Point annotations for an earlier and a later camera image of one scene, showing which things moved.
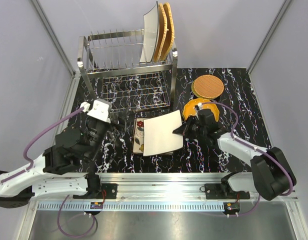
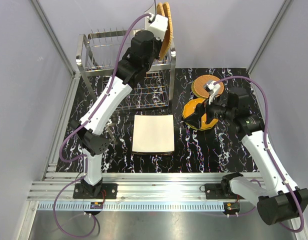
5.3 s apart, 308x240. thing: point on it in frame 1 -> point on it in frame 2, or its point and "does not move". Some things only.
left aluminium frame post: x=54 y=38 does not move
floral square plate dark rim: x=141 y=151 -> x=169 y=154
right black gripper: x=184 y=130 -> x=195 y=119
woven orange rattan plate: x=208 y=86 does not move
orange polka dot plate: x=189 y=109 does not move
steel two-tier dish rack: x=111 y=63 does not move
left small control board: x=96 y=205 does not move
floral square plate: x=138 y=136 -> x=153 y=153
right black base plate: x=223 y=191 does not move
